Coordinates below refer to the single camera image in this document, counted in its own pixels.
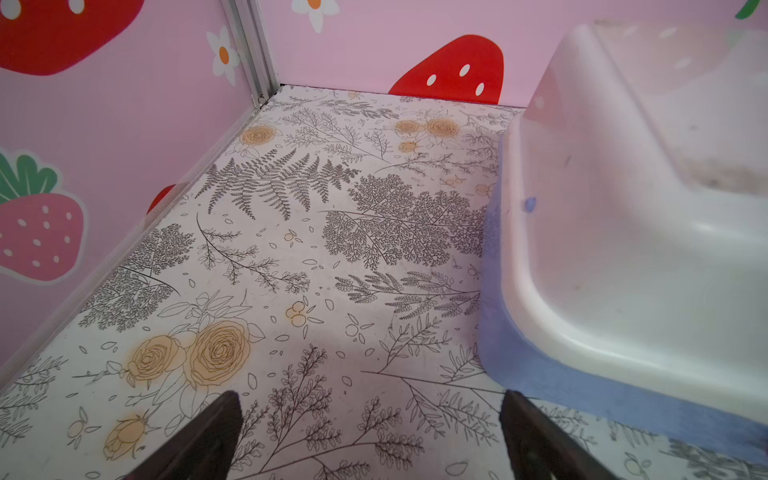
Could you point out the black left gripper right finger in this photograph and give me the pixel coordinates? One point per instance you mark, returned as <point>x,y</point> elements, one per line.
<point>538,449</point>

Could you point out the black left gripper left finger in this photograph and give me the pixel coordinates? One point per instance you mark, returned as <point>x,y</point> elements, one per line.
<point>203,449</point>

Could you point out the white lid blue tool box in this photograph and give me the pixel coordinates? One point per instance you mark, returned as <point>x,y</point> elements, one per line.
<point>625,244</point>

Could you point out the aluminium corner frame post left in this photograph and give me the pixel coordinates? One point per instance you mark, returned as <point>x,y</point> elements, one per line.
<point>247,25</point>

